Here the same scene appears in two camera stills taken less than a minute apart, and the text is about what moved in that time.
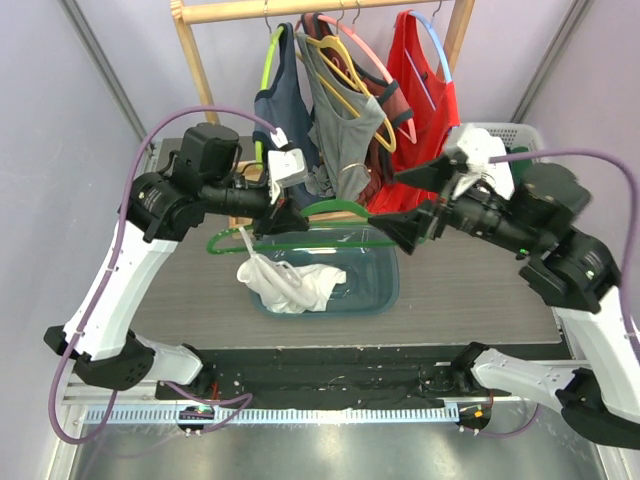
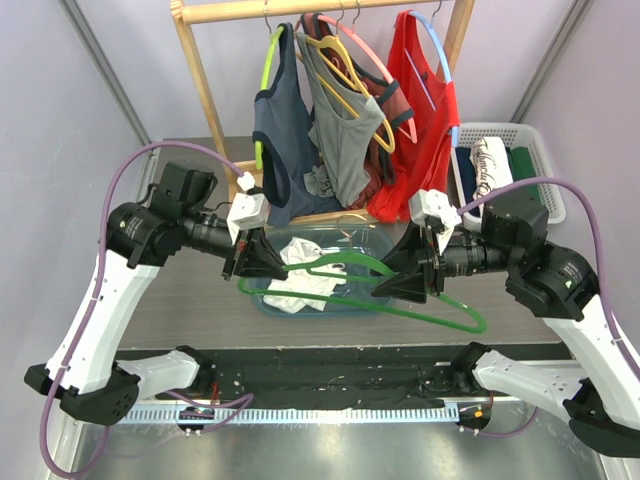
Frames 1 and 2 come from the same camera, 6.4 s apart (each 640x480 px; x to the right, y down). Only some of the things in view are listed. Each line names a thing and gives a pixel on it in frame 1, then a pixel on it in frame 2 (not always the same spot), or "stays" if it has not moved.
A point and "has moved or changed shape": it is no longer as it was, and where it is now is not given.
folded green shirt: x=521 y=165 stays
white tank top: x=288 y=288 has moved or changed shape
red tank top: x=434 y=109 stays
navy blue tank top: x=284 y=105 stays
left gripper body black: x=246 y=202 to x=237 y=253
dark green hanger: x=284 y=247 to x=318 y=268
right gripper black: x=441 y=201 to x=432 y=261
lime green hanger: x=268 y=56 stays
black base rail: x=406 y=375 stays
